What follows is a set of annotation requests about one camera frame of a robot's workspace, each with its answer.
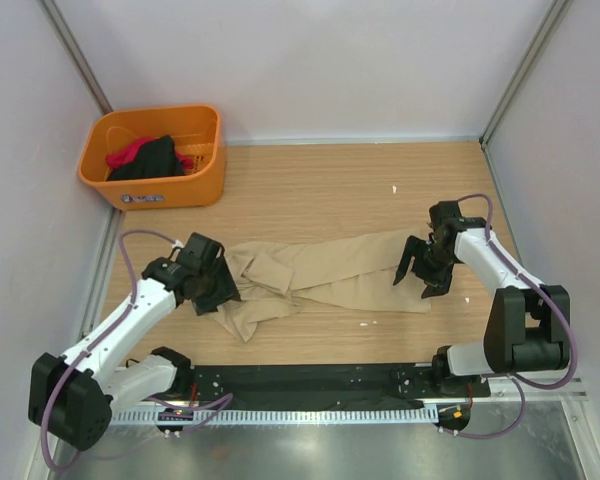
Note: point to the red t shirt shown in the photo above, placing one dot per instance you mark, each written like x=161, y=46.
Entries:
x=129, y=153

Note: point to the white slotted cable duct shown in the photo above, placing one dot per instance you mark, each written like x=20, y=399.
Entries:
x=153, y=415

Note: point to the beige t shirt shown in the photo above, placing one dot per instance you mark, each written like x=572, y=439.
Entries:
x=355, y=273

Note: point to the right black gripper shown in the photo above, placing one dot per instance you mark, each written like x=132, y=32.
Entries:
x=438, y=282

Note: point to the orange plastic basket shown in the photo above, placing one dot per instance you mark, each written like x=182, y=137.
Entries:
x=197, y=132

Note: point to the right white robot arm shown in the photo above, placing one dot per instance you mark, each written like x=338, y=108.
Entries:
x=528, y=334

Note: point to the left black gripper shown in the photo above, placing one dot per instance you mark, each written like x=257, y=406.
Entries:
x=225, y=291

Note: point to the black t shirt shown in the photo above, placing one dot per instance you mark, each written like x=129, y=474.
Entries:
x=156, y=160

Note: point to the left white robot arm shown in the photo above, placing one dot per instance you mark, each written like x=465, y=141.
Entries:
x=73, y=396

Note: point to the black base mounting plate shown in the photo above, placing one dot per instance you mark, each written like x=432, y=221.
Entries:
x=332, y=387

